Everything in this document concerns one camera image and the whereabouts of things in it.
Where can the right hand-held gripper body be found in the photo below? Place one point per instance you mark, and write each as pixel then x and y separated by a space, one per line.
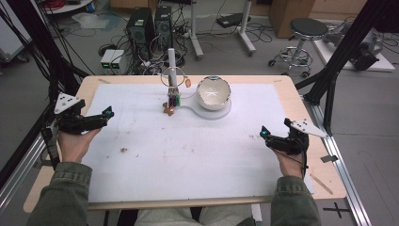
pixel 287 145

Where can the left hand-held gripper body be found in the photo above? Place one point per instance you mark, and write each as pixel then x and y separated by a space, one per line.
pixel 75 122

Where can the white key stand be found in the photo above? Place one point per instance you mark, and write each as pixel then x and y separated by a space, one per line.
pixel 207 113

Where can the person's right hand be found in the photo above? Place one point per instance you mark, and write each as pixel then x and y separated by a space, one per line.
pixel 291 166

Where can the person's left hand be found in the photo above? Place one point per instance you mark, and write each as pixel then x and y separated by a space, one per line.
pixel 73 147

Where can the black tape strip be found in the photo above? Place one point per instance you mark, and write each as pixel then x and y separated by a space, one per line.
pixel 329 158

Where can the white power supply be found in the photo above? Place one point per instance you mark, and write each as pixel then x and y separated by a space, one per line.
pixel 118 61
pixel 106 61

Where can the thin wooden stick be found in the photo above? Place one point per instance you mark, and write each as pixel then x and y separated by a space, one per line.
pixel 321 184

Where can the white mat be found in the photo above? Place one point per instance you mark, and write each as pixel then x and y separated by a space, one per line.
pixel 204 157

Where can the white bowl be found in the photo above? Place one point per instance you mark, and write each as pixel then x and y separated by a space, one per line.
pixel 213 94

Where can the large black computer tower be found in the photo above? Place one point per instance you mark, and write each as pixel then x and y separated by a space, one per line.
pixel 139 29

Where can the clear plastic sheet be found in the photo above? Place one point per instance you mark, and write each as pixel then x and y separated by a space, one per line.
pixel 92 21

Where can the slim black computer tower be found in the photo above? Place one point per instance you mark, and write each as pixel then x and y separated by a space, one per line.
pixel 163 26

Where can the white desk leg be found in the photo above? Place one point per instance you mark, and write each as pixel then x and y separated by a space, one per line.
pixel 246 31
pixel 195 34

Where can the white panel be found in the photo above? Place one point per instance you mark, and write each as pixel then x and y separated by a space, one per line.
pixel 11 40

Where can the black stool with chrome base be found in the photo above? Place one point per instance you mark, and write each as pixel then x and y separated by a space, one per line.
pixel 307 29

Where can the round white table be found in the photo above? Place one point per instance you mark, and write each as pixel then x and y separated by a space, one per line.
pixel 70 7

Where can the flat black box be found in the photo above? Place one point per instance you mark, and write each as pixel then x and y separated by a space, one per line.
pixel 230 20

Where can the cardboard box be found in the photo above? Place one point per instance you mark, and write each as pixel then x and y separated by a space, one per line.
pixel 288 17

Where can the person's legs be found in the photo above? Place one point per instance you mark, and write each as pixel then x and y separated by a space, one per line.
pixel 175 218

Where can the white platform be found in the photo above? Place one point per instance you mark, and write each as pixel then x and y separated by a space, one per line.
pixel 381 64

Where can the aluminium rail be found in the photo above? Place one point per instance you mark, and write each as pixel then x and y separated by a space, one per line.
pixel 15 185
pixel 342 175

